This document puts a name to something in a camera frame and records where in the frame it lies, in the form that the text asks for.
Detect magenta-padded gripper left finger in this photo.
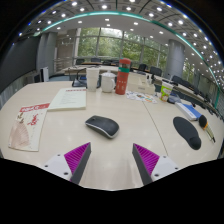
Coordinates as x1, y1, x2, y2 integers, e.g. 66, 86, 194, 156
42, 141, 92, 186

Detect red bottle with green band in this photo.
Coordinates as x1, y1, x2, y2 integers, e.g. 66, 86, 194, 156
115, 57, 132, 96

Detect white paper cup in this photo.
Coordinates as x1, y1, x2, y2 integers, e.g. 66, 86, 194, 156
85, 67, 101, 92

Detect colourful sticker sheet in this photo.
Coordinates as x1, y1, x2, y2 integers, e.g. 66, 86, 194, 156
125, 91, 158, 104

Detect white upright appliance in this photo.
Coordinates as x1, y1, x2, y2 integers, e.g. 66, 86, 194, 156
39, 66, 50, 83

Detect long curved conference desk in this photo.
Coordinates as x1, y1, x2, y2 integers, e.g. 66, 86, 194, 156
63, 61, 221, 116

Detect grey box monitor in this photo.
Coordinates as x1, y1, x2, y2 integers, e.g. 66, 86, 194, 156
32, 72, 42, 85

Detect black gooseneck conference microphone unit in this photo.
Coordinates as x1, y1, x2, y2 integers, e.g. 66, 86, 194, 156
167, 90, 184, 105
71, 68, 102, 89

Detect black microphone with orange ring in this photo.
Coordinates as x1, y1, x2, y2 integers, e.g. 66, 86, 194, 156
198, 114, 217, 144

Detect white lidded mug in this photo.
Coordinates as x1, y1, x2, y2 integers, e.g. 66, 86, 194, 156
100, 70, 117, 94

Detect white printed booklet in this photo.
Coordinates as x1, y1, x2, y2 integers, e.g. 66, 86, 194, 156
47, 87, 88, 112

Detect green and white drink cup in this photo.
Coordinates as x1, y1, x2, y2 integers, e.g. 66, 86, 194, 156
159, 82, 174, 103

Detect dark office chairs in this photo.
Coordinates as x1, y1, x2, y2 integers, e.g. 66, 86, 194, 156
74, 58, 221, 114

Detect black silver-trimmed computer mouse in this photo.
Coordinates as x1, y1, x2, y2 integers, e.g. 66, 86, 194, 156
84, 114, 120, 140

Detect blue and white book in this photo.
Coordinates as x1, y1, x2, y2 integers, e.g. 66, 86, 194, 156
174, 101, 203, 122

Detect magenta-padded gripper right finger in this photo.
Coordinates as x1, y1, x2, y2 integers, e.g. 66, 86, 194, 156
131, 143, 183, 187

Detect round ceiling lights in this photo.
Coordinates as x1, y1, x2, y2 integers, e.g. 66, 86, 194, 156
18, 0, 224, 91

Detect red and white fan-print brochure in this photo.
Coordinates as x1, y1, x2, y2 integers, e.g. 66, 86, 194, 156
8, 102, 51, 153

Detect black mouse pad with wrist rest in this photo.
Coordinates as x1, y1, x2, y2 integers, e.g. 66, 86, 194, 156
172, 116, 203, 151

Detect white cardboard box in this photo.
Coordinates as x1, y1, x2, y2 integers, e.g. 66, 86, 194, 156
127, 73, 156, 95

